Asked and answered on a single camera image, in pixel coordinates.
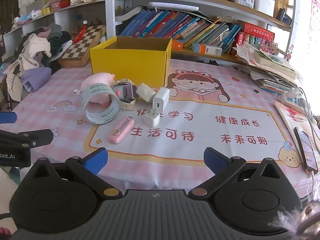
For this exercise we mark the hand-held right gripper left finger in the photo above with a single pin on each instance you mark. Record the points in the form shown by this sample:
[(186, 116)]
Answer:
[(96, 159)]

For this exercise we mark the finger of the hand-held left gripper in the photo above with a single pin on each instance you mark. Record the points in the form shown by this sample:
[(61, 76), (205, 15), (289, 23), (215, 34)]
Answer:
[(27, 138), (7, 117)]

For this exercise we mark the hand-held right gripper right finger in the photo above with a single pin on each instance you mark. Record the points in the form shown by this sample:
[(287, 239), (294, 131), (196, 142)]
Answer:
[(215, 160)]

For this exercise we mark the pink utility knife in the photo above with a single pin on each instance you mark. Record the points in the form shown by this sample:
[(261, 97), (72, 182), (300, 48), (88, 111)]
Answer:
[(120, 131)]

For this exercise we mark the cream wrist watch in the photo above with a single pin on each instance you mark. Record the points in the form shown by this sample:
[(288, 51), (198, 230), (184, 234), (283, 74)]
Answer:
[(125, 105)]

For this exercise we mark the small white plug charger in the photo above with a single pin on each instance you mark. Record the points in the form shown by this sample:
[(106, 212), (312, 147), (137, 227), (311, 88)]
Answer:
[(151, 118)]

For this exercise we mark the clear tape roll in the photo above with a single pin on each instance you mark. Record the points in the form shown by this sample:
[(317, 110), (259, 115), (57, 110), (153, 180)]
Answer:
[(98, 90)]

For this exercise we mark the purple blue toy truck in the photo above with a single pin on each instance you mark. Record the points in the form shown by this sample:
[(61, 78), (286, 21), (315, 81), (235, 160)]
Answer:
[(126, 91)]

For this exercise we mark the pink plush pig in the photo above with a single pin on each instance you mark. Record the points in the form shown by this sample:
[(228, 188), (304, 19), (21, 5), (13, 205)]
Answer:
[(98, 78)]

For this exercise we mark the tall white charger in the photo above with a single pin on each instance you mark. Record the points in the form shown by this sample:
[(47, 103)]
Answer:
[(161, 100)]

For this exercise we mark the rounded white charger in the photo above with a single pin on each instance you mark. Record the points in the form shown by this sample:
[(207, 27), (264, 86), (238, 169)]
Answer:
[(145, 92)]

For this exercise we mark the yellow cardboard box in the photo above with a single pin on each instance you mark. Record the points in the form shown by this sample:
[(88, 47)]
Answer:
[(130, 62)]

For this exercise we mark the pink printed desktop mat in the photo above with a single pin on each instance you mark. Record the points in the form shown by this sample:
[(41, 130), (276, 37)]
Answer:
[(175, 146)]

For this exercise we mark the pile of clothes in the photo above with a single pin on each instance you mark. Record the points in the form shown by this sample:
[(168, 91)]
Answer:
[(37, 52)]

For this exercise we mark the orange printed booklet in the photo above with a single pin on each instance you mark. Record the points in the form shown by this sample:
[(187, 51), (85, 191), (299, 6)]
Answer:
[(290, 120)]

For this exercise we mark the black smartphone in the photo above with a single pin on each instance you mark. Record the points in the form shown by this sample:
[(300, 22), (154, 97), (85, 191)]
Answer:
[(306, 150)]

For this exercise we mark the white power strip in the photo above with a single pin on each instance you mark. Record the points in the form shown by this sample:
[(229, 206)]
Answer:
[(291, 97)]

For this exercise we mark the wooden chessboard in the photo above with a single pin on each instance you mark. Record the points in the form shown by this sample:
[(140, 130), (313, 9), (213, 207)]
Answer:
[(80, 46)]

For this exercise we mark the red tassel ornament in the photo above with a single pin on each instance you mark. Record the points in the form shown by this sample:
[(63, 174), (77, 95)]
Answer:
[(79, 35)]

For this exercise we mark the stack of books and papers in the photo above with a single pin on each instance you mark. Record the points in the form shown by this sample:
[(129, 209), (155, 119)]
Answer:
[(272, 67)]

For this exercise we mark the orange white carton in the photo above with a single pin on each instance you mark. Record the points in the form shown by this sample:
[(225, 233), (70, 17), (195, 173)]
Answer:
[(206, 48)]

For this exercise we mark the small orange carton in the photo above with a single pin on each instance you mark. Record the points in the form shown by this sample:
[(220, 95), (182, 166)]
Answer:
[(178, 44)]

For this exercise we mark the red thick book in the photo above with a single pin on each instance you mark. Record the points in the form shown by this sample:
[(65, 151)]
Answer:
[(257, 31)]

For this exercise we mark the row of colourful books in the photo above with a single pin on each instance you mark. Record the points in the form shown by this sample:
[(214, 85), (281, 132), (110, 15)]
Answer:
[(175, 27)]

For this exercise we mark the white desk shelf unit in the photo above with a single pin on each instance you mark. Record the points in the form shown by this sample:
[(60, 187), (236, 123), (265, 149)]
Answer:
[(110, 17)]

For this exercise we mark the white storage box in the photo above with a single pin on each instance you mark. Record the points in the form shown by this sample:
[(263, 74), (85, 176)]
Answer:
[(263, 3)]

